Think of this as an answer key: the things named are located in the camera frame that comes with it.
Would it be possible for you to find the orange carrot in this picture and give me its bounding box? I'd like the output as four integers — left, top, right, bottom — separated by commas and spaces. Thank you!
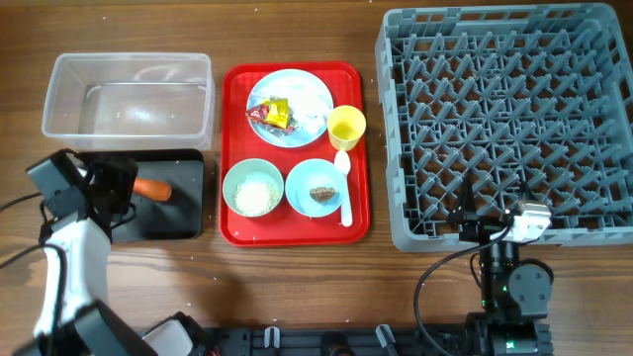
133, 177, 172, 203

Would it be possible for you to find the green bowl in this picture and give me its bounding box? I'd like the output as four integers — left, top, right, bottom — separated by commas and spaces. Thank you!
222, 158, 285, 218

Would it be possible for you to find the white rice pile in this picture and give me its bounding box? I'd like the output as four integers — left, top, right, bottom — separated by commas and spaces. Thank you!
233, 173, 281, 218

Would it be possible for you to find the brown food scrap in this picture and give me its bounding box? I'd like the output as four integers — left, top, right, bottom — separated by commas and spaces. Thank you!
310, 187, 337, 203

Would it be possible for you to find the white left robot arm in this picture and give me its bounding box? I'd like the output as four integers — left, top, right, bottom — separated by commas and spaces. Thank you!
15, 150, 213, 355

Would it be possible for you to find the grey dishwasher rack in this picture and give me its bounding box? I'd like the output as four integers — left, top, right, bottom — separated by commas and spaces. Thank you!
375, 3, 632, 252

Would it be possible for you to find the black plastic tray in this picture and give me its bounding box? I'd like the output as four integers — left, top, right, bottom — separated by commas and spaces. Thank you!
106, 149, 205, 243

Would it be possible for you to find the clear plastic bin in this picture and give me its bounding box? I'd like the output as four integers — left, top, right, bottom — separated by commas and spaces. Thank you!
42, 52, 216, 150

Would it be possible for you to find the white plastic spoon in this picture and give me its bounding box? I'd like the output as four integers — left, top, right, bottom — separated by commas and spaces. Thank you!
334, 150, 353, 227

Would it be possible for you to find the yellow plastic cup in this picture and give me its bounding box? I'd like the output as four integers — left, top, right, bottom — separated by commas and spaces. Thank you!
327, 105, 367, 151

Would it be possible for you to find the light blue bowl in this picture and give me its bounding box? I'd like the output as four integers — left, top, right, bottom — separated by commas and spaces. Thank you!
285, 158, 344, 219

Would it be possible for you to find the red snack wrapper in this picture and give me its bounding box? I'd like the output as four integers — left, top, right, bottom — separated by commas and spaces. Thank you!
246, 105, 296, 135

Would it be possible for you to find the yellow snack wrapper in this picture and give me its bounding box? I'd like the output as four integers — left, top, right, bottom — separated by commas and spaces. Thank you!
261, 98, 291, 130

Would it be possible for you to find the crumpled white tissue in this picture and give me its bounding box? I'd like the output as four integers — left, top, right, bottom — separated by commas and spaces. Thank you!
283, 84, 332, 135

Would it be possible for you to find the light blue plate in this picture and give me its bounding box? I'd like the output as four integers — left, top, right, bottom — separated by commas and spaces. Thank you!
246, 69, 333, 148

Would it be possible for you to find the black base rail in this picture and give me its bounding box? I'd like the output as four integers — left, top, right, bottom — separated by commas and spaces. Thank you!
207, 324, 554, 356

